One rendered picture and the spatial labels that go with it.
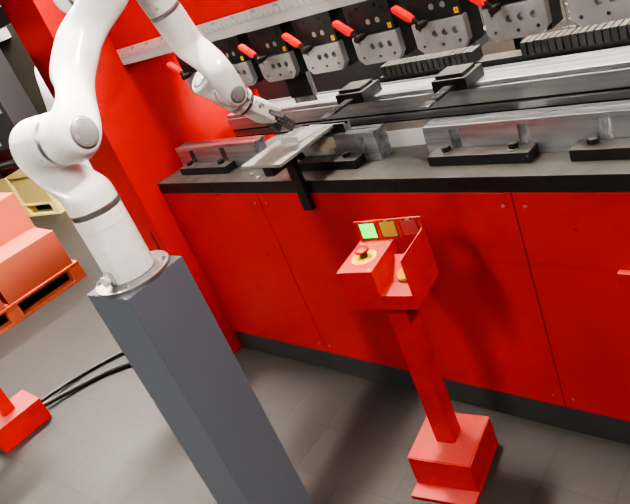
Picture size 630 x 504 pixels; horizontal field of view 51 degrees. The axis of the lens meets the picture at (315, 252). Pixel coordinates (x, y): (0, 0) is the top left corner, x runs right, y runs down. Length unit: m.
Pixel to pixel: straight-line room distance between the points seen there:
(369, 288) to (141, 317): 0.57
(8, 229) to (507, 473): 3.90
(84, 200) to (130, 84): 1.29
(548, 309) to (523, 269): 0.13
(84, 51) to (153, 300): 0.58
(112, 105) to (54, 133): 1.26
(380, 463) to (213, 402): 0.74
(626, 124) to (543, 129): 0.19
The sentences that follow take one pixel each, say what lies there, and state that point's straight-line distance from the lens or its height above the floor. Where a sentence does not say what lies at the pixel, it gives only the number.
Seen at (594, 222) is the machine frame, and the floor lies 0.75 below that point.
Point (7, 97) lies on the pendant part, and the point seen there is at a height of 1.41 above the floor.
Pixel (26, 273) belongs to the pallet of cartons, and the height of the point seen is 0.25.
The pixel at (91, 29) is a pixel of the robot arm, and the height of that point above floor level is 1.54.
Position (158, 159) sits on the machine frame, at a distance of 2.81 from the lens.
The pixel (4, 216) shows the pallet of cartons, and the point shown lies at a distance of 5.09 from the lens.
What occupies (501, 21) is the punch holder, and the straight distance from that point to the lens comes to 1.66.
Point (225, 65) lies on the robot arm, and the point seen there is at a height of 1.32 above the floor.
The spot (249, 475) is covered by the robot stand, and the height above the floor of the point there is 0.37.
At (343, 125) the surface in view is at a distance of 2.10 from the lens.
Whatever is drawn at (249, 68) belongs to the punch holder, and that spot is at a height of 1.23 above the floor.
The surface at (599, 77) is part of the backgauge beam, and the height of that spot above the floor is 0.95.
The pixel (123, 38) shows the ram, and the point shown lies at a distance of 2.70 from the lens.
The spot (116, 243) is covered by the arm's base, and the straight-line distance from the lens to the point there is 1.57.
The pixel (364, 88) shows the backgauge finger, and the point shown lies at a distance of 2.30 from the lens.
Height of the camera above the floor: 1.58
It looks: 26 degrees down
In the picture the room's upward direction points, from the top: 23 degrees counter-clockwise
